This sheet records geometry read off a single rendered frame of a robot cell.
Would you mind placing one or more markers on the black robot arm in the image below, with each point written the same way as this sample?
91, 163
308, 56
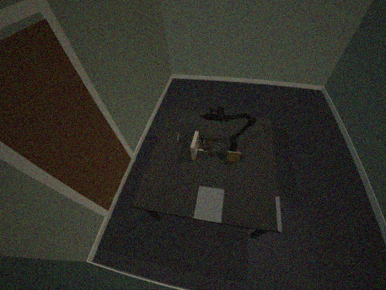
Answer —
234, 138

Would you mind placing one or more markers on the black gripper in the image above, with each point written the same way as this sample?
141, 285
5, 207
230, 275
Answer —
209, 116

